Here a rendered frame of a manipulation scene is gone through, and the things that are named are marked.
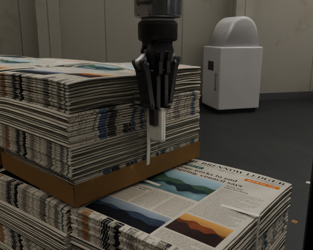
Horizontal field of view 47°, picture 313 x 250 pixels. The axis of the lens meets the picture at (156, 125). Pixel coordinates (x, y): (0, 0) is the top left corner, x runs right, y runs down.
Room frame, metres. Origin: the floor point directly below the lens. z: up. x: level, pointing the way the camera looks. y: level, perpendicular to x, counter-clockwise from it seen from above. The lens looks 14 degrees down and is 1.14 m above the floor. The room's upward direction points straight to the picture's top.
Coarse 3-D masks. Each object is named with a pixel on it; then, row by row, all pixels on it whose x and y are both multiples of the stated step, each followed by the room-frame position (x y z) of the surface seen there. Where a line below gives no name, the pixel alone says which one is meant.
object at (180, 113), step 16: (96, 64) 0.94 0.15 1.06; (128, 64) 0.92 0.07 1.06; (176, 80) 0.80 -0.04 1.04; (192, 80) 0.84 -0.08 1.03; (176, 96) 0.80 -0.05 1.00; (192, 96) 0.83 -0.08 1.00; (176, 112) 0.79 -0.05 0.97; (192, 112) 0.84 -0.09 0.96; (176, 128) 0.79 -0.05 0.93; (192, 128) 0.84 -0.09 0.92; (160, 144) 0.75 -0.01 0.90; (176, 144) 0.80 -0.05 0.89
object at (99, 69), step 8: (112, 72) 0.76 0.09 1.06; (120, 72) 0.77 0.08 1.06; (128, 72) 0.77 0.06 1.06; (136, 80) 0.71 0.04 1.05; (136, 88) 0.71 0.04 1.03; (136, 96) 0.71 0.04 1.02; (136, 104) 0.71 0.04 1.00; (136, 112) 0.71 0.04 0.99; (144, 112) 0.73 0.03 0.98; (136, 120) 0.70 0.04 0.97; (144, 120) 0.72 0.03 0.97; (136, 128) 0.70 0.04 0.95; (144, 128) 0.72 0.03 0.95; (144, 136) 0.72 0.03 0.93; (144, 144) 0.72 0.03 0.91; (152, 144) 0.73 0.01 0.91; (144, 152) 0.72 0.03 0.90; (152, 152) 0.73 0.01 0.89
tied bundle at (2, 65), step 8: (0, 64) 0.95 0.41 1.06; (8, 64) 0.95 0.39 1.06; (16, 64) 0.95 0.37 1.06; (24, 64) 0.95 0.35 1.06; (32, 64) 0.95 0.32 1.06; (40, 64) 0.96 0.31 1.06; (48, 64) 0.96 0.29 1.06; (56, 64) 0.96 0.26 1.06; (64, 64) 0.97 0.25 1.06; (80, 64) 1.01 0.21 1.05
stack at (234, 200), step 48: (0, 192) 0.74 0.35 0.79; (144, 192) 0.67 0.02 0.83; (192, 192) 0.67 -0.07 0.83; (240, 192) 0.67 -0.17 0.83; (288, 192) 0.70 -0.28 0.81; (0, 240) 0.75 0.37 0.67; (48, 240) 0.63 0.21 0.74; (96, 240) 0.56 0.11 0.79; (144, 240) 0.49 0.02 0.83; (192, 240) 0.49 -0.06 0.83; (240, 240) 0.52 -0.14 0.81
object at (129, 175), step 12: (12, 168) 0.74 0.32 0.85; (24, 168) 0.70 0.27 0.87; (132, 168) 0.69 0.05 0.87; (36, 180) 0.67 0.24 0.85; (48, 180) 0.64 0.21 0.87; (60, 180) 0.61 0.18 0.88; (96, 180) 0.62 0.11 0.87; (108, 180) 0.64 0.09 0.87; (120, 180) 0.66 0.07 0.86; (132, 180) 0.69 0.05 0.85; (48, 192) 0.65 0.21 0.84; (60, 192) 0.61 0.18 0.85; (72, 192) 0.59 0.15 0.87; (84, 192) 0.60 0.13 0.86; (96, 192) 0.62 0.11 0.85; (108, 192) 0.64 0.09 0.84; (72, 204) 0.59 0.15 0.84
